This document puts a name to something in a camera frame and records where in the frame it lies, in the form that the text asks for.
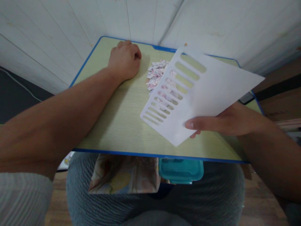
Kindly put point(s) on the person's left hand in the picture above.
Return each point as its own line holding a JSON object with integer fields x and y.
{"x": 123, "y": 60}

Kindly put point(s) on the person's right hand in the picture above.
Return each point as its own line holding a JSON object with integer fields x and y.
{"x": 237, "y": 122}

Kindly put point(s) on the person's right fingers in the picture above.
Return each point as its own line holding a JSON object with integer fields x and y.
{"x": 195, "y": 135}

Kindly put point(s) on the person's left thumb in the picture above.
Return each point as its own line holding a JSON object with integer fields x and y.
{"x": 138, "y": 54}

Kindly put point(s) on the person's right thumb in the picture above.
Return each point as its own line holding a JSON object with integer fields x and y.
{"x": 204, "y": 123}

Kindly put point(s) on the white slotted paper sheet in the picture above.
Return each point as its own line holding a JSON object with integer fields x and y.
{"x": 211, "y": 91}

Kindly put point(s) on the pile of torn paper scraps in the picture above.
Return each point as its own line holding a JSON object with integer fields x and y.
{"x": 156, "y": 73}

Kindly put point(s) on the teal plastic container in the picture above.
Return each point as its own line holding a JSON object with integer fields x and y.
{"x": 180, "y": 170}

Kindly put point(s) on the black phone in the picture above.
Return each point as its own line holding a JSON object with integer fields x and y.
{"x": 246, "y": 98}

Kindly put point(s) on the green table with blue edge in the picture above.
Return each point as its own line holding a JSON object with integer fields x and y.
{"x": 117, "y": 117}

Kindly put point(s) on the brown cardboard box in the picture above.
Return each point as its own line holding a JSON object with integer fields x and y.
{"x": 281, "y": 101}

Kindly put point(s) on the pastel patterned paper bag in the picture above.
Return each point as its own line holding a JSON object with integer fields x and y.
{"x": 122, "y": 175}

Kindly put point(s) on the person's legs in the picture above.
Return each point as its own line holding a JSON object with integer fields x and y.
{"x": 152, "y": 207}

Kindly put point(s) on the person's body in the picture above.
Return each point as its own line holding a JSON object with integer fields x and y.
{"x": 155, "y": 219}

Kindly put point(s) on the dark floor mat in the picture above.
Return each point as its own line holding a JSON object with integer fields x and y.
{"x": 16, "y": 101}

